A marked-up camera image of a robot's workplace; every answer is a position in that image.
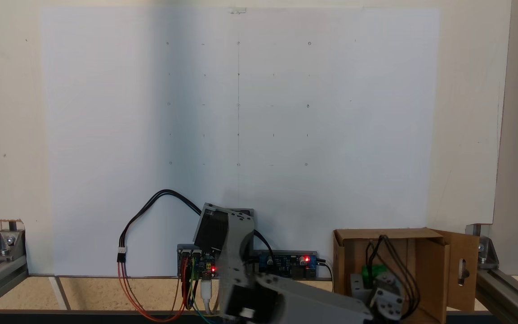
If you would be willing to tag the motor driver circuit board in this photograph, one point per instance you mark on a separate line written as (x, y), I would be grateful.
(194, 263)

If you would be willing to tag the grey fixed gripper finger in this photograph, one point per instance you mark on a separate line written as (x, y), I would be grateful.
(359, 285)

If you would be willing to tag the brown cardboard box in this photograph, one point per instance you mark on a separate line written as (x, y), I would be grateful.
(430, 279)

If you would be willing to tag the grey metal corner bracket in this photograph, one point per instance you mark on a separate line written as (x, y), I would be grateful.
(484, 252)
(7, 245)

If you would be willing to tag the green die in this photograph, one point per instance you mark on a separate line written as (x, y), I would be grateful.
(373, 271)

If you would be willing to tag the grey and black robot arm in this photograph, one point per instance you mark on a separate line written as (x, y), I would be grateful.
(236, 252)

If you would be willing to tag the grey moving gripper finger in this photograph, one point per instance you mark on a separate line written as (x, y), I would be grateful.
(388, 303)

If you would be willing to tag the clear tape strip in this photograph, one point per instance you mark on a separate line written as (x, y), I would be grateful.
(238, 10)

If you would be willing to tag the blue power converter board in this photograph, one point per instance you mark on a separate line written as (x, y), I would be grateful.
(286, 263)

